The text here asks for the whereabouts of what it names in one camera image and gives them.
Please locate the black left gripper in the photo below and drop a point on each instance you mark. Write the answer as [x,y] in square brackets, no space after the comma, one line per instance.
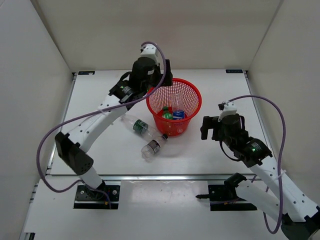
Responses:
[156,69]

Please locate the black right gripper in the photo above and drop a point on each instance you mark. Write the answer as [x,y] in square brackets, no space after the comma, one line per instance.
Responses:
[207,124]

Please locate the blue label plastic bottle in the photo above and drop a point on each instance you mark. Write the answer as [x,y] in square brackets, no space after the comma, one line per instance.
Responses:
[177,104]

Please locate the green label bottle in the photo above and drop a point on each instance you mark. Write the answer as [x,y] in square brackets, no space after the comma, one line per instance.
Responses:
[139,127]
[166,114]

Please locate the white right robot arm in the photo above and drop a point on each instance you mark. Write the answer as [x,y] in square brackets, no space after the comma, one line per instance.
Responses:
[296,215]

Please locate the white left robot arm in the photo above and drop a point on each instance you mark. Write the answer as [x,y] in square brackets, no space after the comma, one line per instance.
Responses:
[72,147]

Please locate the red mesh plastic bin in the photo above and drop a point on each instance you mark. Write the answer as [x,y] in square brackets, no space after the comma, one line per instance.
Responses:
[161,97]

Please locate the green label bottle on table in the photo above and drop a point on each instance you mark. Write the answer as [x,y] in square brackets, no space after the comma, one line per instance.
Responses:
[139,127]

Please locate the black logo sticker right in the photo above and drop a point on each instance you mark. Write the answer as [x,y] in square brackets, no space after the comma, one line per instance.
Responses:
[234,71]

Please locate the black logo sticker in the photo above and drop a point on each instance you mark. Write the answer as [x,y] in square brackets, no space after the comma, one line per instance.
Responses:
[84,73]
[234,71]

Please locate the black label plastic bottle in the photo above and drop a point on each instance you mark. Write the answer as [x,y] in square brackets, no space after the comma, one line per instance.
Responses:
[154,146]

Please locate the black logo sticker left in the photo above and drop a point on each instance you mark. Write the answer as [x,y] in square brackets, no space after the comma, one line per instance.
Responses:
[84,73]

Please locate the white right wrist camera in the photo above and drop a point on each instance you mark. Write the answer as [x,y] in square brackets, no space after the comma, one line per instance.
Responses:
[227,108]

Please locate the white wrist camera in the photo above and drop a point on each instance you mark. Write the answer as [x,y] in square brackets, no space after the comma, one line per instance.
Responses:
[149,51]
[227,108]

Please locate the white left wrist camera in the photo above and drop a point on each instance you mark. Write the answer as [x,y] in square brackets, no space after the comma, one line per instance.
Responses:
[149,51]

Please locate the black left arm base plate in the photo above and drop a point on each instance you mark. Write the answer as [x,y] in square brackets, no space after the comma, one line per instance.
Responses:
[88,199]

